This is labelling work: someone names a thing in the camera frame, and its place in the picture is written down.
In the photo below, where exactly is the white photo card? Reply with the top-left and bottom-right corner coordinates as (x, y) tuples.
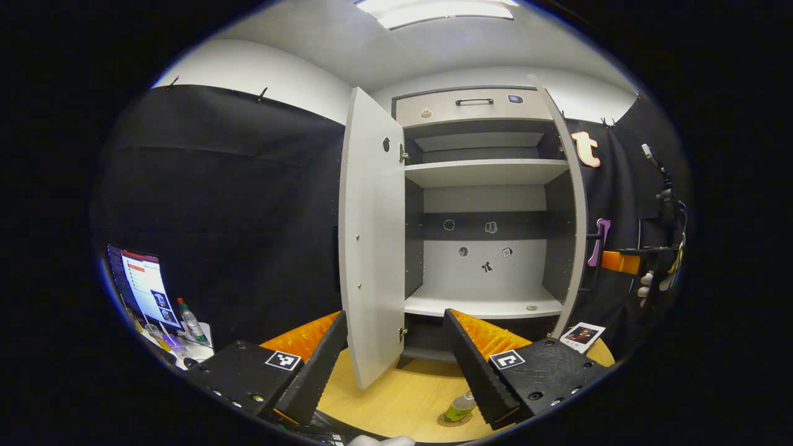
(559, 322), (607, 354)

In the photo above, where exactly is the grey cabinet door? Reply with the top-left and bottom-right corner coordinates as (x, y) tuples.
(528, 74), (589, 338)
(338, 87), (408, 391)

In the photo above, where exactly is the green label plastic bottle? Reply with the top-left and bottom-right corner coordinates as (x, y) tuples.
(443, 390), (478, 423)

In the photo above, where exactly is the ceiling light panel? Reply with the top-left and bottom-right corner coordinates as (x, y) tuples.
(356, 0), (515, 30)

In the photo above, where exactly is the grey cabinet drawer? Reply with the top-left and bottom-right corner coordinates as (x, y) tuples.
(395, 88), (553, 128)

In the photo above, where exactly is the grey cabinet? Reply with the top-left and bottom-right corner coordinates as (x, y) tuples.
(392, 85), (580, 366)

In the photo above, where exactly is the black backdrop cloth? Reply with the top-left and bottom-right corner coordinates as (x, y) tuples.
(93, 84), (691, 366)

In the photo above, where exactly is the clear bottle with red cap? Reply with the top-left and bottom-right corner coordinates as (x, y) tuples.
(177, 297), (208, 343)

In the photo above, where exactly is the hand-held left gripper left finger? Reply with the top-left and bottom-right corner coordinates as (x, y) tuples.
(184, 310), (349, 428)

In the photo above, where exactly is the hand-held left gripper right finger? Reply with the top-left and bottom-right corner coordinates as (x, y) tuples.
(442, 308), (614, 431)

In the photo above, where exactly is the computer monitor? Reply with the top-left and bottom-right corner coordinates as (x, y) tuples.
(107, 244), (184, 330)

